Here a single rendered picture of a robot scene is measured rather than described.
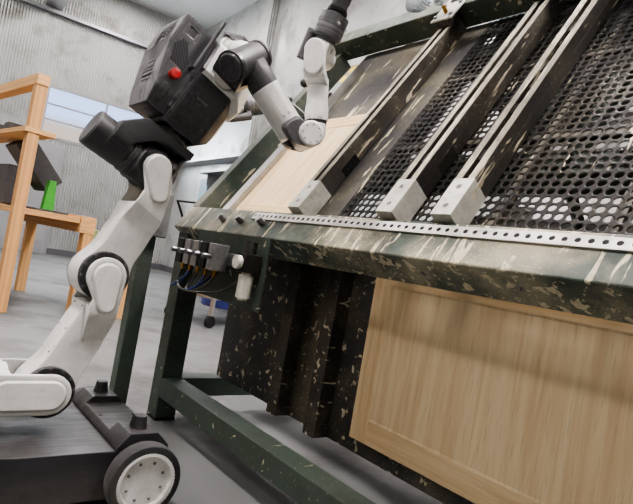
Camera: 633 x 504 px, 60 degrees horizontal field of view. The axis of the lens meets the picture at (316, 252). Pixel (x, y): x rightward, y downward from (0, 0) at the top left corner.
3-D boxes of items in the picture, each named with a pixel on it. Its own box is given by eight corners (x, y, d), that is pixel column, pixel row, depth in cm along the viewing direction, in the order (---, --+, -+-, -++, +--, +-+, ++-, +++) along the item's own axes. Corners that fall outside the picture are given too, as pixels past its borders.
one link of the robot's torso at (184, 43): (139, 90, 148) (207, -6, 157) (100, 104, 174) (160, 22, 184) (220, 158, 164) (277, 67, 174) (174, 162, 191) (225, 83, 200)
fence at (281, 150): (227, 216, 221) (221, 209, 219) (356, 72, 255) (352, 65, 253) (233, 217, 217) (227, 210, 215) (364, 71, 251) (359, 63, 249)
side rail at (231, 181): (208, 223, 243) (192, 206, 238) (345, 72, 283) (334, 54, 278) (214, 224, 238) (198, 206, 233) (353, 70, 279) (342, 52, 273)
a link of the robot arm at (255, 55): (260, 87, 155) (234, 44, 152) (241, 102, 161) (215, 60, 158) (282, 76, 164) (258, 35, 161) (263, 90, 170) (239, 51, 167)
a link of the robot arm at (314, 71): (324, 36, 162) (322, 81, 162) (333, 46, 170) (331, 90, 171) (304, 37, 164) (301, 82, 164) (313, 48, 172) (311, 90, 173)
